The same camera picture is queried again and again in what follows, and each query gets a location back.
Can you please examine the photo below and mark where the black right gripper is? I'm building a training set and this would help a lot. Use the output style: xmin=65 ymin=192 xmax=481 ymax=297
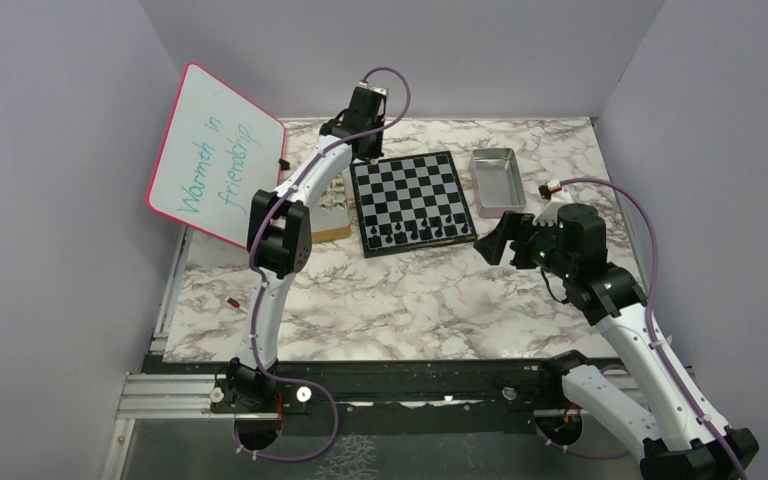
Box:
xmin=475 ymin=209 xmax=576 ymax=279

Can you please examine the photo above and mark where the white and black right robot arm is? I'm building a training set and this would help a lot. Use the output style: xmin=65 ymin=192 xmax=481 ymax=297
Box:
xmin=474 ymin=203 xmax=759 ymax=479

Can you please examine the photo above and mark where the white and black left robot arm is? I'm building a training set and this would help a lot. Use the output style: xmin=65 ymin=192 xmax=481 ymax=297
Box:
xmin=223 ymin=82 xmax=388 ymax=411

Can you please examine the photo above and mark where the silver metal tin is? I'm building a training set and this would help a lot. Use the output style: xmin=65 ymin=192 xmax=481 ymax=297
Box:
xmin=469 ymin=148 xmax=527 ymax=219

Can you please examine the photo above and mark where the black and white chessboard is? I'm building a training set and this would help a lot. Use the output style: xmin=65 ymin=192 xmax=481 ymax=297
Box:
xmin=349 ymin=151 xmax=477 ymax=258

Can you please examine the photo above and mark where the pink framed whiteboard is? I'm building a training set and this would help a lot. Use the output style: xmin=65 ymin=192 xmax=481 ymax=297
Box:
xmin=145 ymin=63 xmax=286 ymax=248

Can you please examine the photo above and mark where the red capped marker pen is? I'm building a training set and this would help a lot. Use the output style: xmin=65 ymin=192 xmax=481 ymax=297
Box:
xmin=225 ymin=297 xmax=248 ymax=314

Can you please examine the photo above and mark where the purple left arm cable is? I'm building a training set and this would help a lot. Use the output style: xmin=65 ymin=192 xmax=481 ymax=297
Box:
xmin=233 ymin=66 xmax=412 ymax=464

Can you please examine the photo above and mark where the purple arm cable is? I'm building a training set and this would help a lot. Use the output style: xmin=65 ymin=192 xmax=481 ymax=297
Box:
xmin=233 ymin=66 xmax=412 ymax=464
xmin=533 ymin=177 xmax=750 ymax=480

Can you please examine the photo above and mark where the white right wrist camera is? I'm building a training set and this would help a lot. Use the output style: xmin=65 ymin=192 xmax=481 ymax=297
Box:
xmin=534 ymin=180 xmax=573 ymax=226

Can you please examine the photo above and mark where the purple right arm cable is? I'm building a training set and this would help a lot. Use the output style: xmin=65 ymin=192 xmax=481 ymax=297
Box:
xmin=533 ymin=177 xmax=750 ymax=480

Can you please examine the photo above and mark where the aluminium extrusion rail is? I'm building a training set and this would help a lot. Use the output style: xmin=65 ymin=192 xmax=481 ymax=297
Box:
xmin=116 ymin=372 xmax=226 ymax=421

